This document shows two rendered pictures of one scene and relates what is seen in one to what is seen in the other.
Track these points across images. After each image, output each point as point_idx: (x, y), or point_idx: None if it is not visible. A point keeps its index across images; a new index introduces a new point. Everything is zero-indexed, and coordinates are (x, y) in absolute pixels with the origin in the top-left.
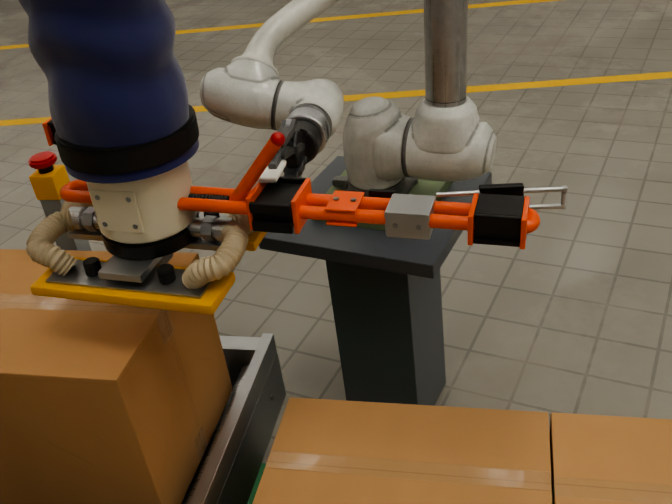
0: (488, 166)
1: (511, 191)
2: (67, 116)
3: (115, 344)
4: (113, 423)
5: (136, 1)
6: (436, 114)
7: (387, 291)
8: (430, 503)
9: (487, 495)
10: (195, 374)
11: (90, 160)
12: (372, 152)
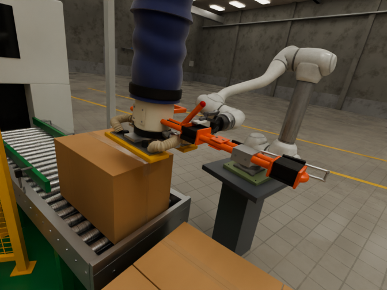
0: None
1: (298, 162)
2: (132, 69)
3: (124, 166)
4: (108, 193)
5: (169, 31)
6: (280, 144)
7: (239, 203)
8: None
9: None
10: (153, 194)
11: (133, 88)
12: None
